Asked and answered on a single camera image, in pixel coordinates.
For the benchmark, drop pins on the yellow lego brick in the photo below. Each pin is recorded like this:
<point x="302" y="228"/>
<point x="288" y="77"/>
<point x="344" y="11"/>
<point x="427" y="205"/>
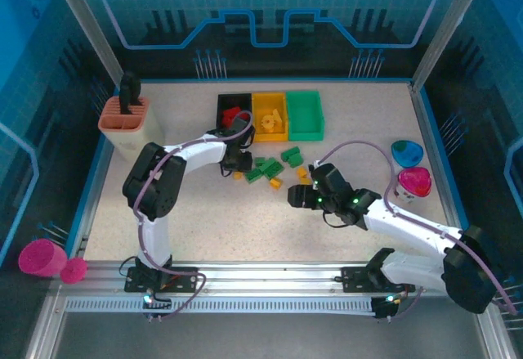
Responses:
<point x="304" y="179"/>
<point x="267" y="122"/>
<point x="301" y="171"/>
<point x="277" y="114"/>
<point x="238" y="176"/>
<point x="276" y="183"/>

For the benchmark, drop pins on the yellow plastic bin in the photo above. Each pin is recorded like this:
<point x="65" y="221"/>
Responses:
<point x="269" y="137"/>

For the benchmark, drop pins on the black plastic bin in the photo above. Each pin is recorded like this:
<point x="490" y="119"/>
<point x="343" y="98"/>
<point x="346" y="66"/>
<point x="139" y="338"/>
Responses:
<point x="220" y="105"/>

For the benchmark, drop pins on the green plastic bin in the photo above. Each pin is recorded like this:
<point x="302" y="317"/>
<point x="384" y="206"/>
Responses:
<point x="304" y="113"/>

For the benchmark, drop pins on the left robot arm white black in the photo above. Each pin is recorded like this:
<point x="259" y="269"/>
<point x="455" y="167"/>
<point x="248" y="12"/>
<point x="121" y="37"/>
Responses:
<point x="196" y="154"/>

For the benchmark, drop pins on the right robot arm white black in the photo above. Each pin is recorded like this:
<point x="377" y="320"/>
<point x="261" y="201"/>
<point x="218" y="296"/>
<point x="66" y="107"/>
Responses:
<point x="408" y="228"/>

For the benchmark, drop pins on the blue heart-shaped cup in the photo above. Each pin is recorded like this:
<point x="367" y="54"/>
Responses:
<point x="404" y="154"/>

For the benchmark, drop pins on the pink heart-shaped cup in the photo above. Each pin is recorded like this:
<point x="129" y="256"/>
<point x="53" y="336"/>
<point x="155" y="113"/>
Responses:
<point x="417" y="181"/>

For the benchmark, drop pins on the cream knife block pink top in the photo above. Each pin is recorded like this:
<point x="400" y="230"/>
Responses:
<point x="139" y="138"/>

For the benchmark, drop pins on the black scissors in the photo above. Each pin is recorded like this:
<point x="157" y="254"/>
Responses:
<point x="130" y="89"/>

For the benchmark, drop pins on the black right controller box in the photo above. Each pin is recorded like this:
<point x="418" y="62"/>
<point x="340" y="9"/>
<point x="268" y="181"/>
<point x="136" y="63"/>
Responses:
<point x="382" y="309"/>

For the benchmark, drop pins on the black controller box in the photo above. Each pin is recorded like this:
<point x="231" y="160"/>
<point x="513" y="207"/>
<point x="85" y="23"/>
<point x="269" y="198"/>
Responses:
<point x="157" y="308"/>
<point x="382" y="309"/>

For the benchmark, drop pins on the black left controller box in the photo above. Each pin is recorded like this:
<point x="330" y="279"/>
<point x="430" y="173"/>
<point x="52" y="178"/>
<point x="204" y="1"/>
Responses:
<point x="157" y="308"/>

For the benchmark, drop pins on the pink goblet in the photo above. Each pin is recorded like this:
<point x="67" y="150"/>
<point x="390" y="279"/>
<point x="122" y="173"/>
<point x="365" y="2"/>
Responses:
<point x="41" y="257"/>

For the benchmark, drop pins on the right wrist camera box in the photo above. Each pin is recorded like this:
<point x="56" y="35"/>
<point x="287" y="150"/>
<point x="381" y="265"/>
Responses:
<point x="312" y="167"/>

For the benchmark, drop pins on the aluminium mounting rail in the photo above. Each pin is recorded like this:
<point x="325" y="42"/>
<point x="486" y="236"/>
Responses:
<point x="269" y="279"/>

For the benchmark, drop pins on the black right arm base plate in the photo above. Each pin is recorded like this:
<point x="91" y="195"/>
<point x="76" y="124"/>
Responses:
<point x="355" y="279"/>

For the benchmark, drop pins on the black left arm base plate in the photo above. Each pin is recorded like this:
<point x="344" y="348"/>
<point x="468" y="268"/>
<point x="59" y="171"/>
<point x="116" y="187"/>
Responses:
<point x="184" y="277"/>

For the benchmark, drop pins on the aluminium frame post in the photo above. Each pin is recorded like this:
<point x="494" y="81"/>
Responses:
<point x="84" y="15"/>
<point x="453" y="15"/>

